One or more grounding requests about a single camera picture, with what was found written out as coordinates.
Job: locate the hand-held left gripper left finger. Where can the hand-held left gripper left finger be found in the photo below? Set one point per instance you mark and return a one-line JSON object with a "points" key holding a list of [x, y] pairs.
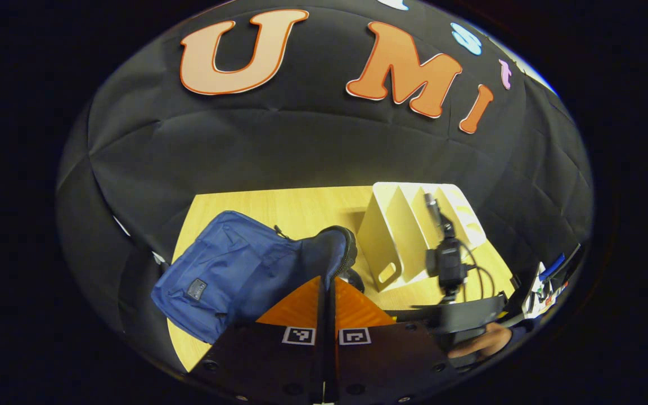
{"points": [[262, 360]]}

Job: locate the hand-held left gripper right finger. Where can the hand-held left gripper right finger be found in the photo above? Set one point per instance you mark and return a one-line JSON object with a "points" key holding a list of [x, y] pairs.
{"points": [[391, 360]]}

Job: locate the white bookshelf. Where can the white bookshelf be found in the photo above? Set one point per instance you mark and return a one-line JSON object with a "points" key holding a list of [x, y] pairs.
{"points": [[391, 236]]}

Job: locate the blue schoolbag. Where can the blue schoolbag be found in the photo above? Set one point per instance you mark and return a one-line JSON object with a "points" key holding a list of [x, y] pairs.
{"points": [[228, 264]]}

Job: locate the white printed card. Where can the white printed card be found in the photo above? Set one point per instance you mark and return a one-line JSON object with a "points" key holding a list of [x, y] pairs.
{"points": [[538, 292]]}

